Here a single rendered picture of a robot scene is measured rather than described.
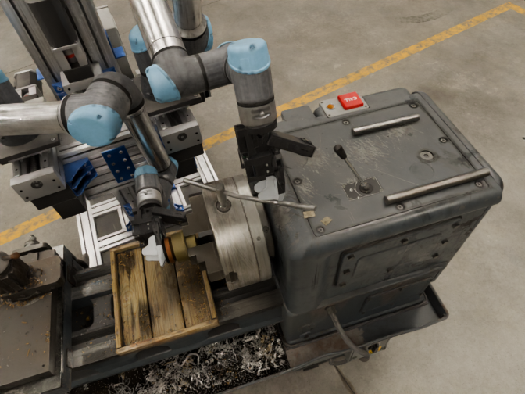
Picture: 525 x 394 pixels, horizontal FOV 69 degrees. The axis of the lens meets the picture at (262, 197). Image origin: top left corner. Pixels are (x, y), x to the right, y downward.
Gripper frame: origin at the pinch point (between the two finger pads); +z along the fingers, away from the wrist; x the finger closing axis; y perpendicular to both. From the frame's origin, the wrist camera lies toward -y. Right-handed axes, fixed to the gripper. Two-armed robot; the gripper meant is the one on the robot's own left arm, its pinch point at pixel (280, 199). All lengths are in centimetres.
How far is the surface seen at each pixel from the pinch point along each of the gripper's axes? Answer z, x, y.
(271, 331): 72, -21, 6
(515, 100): 80, -161, -232
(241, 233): 9.5, -3.9, 10.3
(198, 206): 7.9, -18.7, 19.4
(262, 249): 14.6, -1.6, 6.4
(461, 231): 27, 1, -51
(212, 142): 68, -193, 3
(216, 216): 5.3, -8.1, 15.2
